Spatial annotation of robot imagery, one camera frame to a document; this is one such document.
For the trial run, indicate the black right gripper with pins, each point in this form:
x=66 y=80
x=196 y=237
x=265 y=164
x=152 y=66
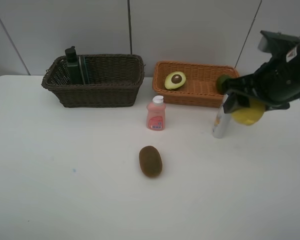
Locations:
x=275 y=83

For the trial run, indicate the yellow lemon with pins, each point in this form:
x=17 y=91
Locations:
x=249 y=115

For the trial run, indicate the dark green lime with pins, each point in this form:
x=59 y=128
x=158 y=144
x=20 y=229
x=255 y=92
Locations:
x=219 y=83

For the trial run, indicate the white bottle blue cap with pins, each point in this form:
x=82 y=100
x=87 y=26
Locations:
x=221 y=121

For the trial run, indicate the halved avocado with pit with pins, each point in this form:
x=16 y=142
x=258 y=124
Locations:
x=175 y=80

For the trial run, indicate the pink lotion bottle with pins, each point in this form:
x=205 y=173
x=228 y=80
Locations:
x=156 y=114

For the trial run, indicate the brown kiwi fruit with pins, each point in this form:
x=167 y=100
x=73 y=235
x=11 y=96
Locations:
x=150 y=161

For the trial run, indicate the black felt eraser block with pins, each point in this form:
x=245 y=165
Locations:
x=83 y=70

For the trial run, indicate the dark green pump bottle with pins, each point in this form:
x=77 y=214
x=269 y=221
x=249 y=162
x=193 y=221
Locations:
x=73 y=66

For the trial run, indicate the orange wicker basket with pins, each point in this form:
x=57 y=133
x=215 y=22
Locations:
x=199 y=88

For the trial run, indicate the dark brown wicker basket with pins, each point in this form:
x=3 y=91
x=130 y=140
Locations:
x=114 y=81

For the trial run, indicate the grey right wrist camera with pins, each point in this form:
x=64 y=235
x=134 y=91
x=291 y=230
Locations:
x=277 y=42

